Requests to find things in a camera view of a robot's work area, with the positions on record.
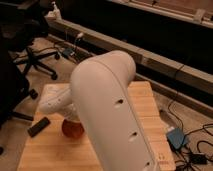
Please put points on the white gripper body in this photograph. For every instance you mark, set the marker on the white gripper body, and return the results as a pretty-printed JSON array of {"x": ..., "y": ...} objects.
[{"x": 70, "y": 113}]

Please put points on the orange ceramic bowl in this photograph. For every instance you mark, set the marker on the orange ceramic bowl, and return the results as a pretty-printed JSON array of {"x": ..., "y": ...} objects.
[{"x": 72, "y": 129}]

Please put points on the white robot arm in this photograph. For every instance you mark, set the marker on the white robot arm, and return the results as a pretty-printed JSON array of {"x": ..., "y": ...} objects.
[{"x": 98, "y": 95}]

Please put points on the black remote control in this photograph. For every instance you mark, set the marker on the black remote control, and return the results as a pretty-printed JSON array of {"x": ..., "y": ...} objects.
[{"x": 38, "y": 127}]

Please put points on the blue device on floor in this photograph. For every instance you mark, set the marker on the blue device on floor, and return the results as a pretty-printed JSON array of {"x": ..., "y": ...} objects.
[{"x": 68, "y": 52}]

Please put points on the white spray bottle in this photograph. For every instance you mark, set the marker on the white spray bottle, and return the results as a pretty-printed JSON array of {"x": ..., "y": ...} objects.
[{"x": 55, "y": 12}]

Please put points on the black office chair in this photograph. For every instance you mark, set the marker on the black office chair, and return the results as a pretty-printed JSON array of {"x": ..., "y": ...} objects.
[{"x": 22, "y": 21}]

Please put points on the blue power adapter box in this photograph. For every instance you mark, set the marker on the blue power adapter box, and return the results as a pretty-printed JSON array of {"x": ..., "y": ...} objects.
[{"x": 177, "y": 138}]

